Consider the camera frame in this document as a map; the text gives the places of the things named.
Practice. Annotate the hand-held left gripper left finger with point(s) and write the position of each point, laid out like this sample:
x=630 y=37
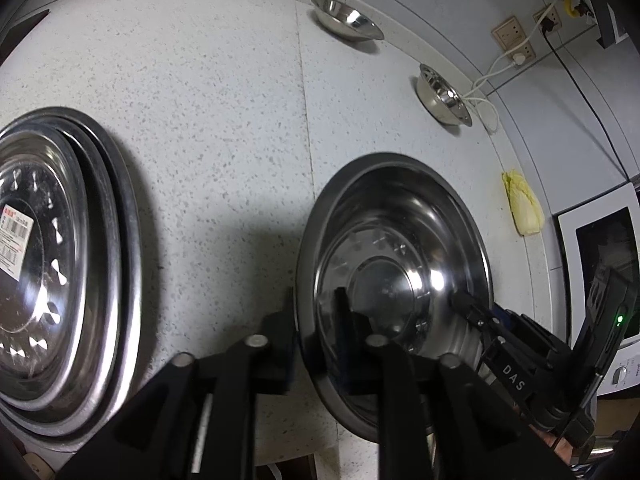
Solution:
x=277 y=355

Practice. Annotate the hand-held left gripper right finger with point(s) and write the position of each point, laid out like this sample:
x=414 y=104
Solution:
x=350 y=355

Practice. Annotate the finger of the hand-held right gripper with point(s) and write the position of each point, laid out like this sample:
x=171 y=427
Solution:
x=475 y=312
x=510 y=372

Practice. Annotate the large steel bowl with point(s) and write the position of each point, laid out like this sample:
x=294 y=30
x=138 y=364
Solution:
x=400 y=240

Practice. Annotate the medium steel plate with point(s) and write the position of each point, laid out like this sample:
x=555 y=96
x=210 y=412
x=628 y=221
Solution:
x=111 y=270

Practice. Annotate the small steel plate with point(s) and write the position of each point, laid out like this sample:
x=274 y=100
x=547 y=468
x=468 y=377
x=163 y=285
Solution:
x=50 y=260

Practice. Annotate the person's right hand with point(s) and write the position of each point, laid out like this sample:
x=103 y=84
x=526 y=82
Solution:
x=550 y=442

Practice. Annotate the white microwave oven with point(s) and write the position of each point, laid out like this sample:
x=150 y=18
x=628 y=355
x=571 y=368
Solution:
x=570 y=240

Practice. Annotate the napa cabbage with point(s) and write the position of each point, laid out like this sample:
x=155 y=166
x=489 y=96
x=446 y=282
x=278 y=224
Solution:
x=522 y=202

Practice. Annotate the small steel bowl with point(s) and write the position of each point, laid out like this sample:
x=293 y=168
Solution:
x=442 y=96

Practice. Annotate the medium steel bowl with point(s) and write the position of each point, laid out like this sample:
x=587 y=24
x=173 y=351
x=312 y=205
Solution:
x=345 y=16

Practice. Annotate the black glass gas stove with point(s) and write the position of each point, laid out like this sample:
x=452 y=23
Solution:
x=25 y=27

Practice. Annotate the wall outlet with white plug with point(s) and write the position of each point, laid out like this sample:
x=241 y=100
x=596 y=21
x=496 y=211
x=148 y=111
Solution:
x=522 y=54

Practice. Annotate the empty beige wall outlet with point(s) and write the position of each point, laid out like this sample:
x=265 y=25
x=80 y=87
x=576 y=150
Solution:
x=507 y=32

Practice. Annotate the wall outlet with black plug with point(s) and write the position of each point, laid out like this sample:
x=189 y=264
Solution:
x=549 y=17

